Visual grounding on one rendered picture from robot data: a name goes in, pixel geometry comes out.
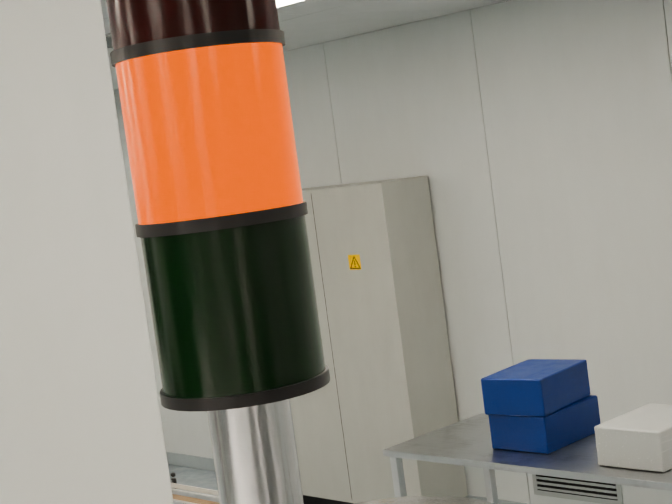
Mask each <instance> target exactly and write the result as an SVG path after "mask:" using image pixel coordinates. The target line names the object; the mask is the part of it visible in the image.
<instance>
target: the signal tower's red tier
mask: <svg viewBox="0 0 672 504"><path fill-rule="evenodd" d="M106 4H107V11H108V18H109V25H110V32H111V38H112V45H113V51H114V50H116V49H119V48H122V47H125V46H129V45H133V44H138V43H143V42H148V41H153V40H159V39H165V38H171V37H178V36H184V35H192V34H200V33H209V32H219V31H230V30H245V29H277V30H280V26H279V18H278V11H277V3H276V0H106Z"/></svg>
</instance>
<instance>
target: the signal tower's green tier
mask: <svg viewBox="0 0 672 504"><path fill-rule="evenodd" d="M141 245H142V252H143V259H144V266H145V273H146V280H147V286H148V293H149V300H150V307H151V314H152V321H153V328H154V335H155V342H156V348H157V355H158V362H159V369H160V376H161V383H162V390H163V393H164V394H165V395H167V396H171V397H177V398H211V397H223V396H232V395H240V394H247V393H254V392H259V391H265V390H270V389H275V388H279V387H284V386H288V385H292V384H295V383H299V382H302V381H305V380H308V379H310V378H313V377H315V376H317V375H319V374H321V373H322V372H324V371H325V369H326V368H325V360H324V353H323V345H322V338H321V331H320V323H319V316H318V308H317V301H316V293H315V286H314V279H313V271H312V264H311V256H310V249H309V241H308V234H307V226H306V219H305V215H303V216H300V217H295V218H290V219H285V220H280V221H274V222H268V223H262V224H255V225H249V226H242V227H235V228H228V229H221V230H214V231H206V232H198V233H189V234H181V235H171V236H160V237H146V238H141Z"/></svg>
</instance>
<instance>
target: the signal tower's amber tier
mask: <svg viewBox="0 0 672 504"><path fill-rule="evenodd" d="M116 73H117V80H118V87H119V94H120V100H121V107H122V114H123V121H124V128H125V135H126V142H127V149H128V156H129V162H130V169H131V176H132V183H133V190H134V197H135V204H136V211H137V218H138V224H139V225H147V224H159V223H169V222H178V221H187V220H195V219H203V218H211V217H218V216H226V215H233V214H240V213H247V212H253V211H260V210H266V209H272V208H278V207H284V206H289V205H294V204H299V203H302V202H303V197H302V189H301V182H300V174H299V167H298V159H297V152H296V145H295V137H294V130H293V122H292V115H291V107H290V100H289V93H288V85H287V78H286V70H285V63H284V55H283V48H282V44H281V43H274V42H256V43H238V44H226V45H216V46H207V47H199V48H191V49H184V50H177V51H170V52H164V53H158V54H153V55H147V56H142V57H138V58H133V59H129V60H126V61H122V62H120V63H117V64H116Z"/></svg>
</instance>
